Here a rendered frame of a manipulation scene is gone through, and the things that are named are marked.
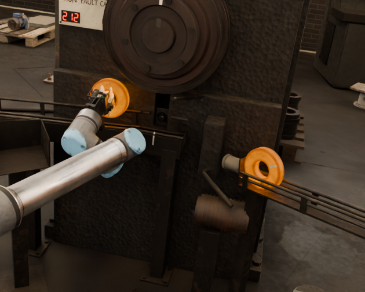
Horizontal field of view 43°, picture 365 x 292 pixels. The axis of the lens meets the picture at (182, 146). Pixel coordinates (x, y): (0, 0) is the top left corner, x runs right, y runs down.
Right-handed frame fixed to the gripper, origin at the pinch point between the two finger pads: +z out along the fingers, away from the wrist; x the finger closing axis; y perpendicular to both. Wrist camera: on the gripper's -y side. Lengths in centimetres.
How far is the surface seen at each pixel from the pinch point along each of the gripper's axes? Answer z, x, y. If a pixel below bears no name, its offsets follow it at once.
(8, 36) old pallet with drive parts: 330, 261, -175
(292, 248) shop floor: 20, -90, -93
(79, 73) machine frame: 11.0, 17.5, -0.3
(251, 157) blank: -14, -59, -7
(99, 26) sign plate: 18.4, 10.1, 18.4
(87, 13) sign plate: 19.7, 15.2, 23.0
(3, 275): -44, 37, -74
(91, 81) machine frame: 8.9, 11.4, -1.8
